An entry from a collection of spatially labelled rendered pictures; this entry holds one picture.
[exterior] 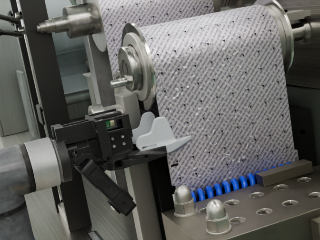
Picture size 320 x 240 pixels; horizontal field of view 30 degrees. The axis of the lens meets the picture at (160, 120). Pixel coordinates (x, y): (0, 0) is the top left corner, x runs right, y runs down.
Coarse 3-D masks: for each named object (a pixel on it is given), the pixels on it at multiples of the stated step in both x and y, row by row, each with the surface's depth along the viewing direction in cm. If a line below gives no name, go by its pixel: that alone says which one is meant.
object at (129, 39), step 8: (272, 16) 103; (280, 24) 102; (280, 32) 102; (128, 40) 99; (136, 40) 95; (280, 40) 102; (136, 48) 96; (144, 56) 94; (144, 64) 94; (144, 72) 95; (144, 80) 96; (144, 88) 97; (144, 96) 98
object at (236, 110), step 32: (224, 64) 98; (256, 64) 100; (160, 96) 95; (192, 96) 97; (224, 96) 99; (256, 96) 101; (192, 128) 98; (224, 128) 100; (256, 128) 102; (288, 128) 104; (192, 160) 99; (224, 160) 101; (256, 160) 103
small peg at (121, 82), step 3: (123, 78) 99; (111, 81) 98; (114, 81) 98; (117, 81) 99; (120, 81) 99; (123, 81) 99; (126, 81) 99; (111, 84) 98; (114, 84) 98; (117, 84) 99; (120, 84) 99; (123, 84) 99; (126, 84) 99; (111, 87) 99; (114, 87) 99; (117, 87) 99
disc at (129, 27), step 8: (128, 24) 98; (128, 32) 99; (136, 32) 95; (144, 40) 93; (144, 48) 93; (152, 64) 93; (152, 72) 93; (152, 80) 93; (152, 88) 94; (152, 96) 95; (144, 104) 100; (152, 104) 97
